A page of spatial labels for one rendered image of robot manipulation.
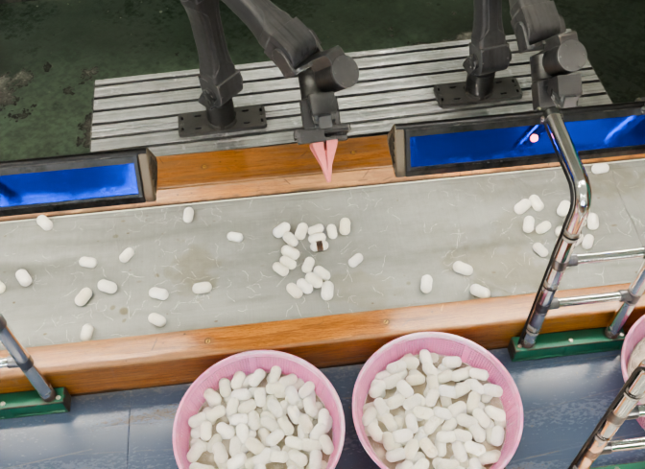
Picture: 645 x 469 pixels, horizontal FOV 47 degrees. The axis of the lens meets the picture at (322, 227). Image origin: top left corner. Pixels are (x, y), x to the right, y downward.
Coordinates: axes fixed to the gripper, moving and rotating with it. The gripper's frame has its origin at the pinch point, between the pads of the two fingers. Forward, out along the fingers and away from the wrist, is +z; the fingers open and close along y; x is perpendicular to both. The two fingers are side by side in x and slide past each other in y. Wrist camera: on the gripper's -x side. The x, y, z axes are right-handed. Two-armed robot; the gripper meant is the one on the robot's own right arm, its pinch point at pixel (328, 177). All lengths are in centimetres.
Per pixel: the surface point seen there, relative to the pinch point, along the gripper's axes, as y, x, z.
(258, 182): -12.8, 11.3, -1.2
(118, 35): -60, 169, -72
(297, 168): -4.8, 12.2, -3.0
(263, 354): -16.1, -13.7, 27.8
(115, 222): -41.3, 10.2, 2.6
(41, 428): -55, -9, 35
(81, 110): -73, 142, -40
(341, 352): -3.0, -10.4, 30.2
